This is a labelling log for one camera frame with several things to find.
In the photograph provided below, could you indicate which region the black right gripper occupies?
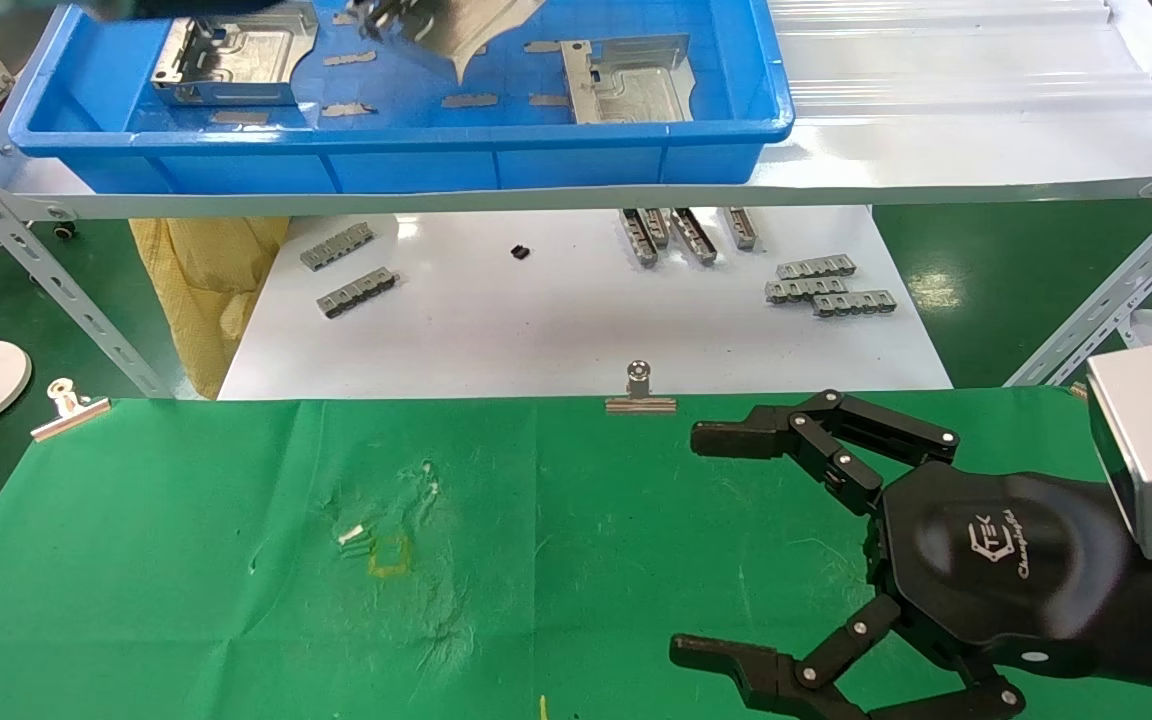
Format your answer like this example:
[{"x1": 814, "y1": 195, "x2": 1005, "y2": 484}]
[{"x1": 669, "y1": 390, "x2": 1135, "y2": 720}]

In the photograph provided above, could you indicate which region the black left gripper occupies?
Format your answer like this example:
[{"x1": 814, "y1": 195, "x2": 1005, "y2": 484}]
[{"x1": 131, "y1": 0, "x2": 438, "y2": 44}]

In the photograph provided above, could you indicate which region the silver sheet metal bracket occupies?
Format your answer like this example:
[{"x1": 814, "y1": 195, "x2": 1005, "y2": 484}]
[
  {"x1": 366, "y1": 0, "x2": 549, "y2": 87},
  {"x1": 560, "y1": 35, "x2": 694, "y2": 126},
  {"x1": 150, "y1": 10, "x2": 320, "y2": 108}
]

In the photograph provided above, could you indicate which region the blue plastic bin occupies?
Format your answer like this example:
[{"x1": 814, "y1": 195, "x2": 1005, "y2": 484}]
[{"x1": 8, "y1": 0, "x2": 796, "y2": 197}]

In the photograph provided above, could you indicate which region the silver binder clip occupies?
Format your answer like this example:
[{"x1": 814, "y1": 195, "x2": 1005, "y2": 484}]
[
  {"x1": 604, "y1": 360, "x2": 678, "y2": 415},
  {"x1": 30, "y1": 378, "x2": 112, "y2": 443}
]

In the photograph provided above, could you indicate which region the yellow woven bag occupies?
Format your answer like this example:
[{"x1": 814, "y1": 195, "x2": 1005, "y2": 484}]
[{"x1": 129, "y1": 215, "x2": 291, "y2": 401}]

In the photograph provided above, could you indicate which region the green cloth mat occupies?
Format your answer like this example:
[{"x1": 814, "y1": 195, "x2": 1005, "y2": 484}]
[{"x1": 0, "y1": 388, "x2": 1152, "y2": 720}]

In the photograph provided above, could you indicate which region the white metal shelf rack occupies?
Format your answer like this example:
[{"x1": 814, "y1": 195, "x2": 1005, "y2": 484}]
[{"x1": 0, "y1": 0, "x2": 1152, "y2": 401}]

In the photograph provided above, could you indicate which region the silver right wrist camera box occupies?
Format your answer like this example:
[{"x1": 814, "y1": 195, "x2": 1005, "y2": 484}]
[{"x1": 1085, "y1": 338, "x2": 1152, "y2": 562}]

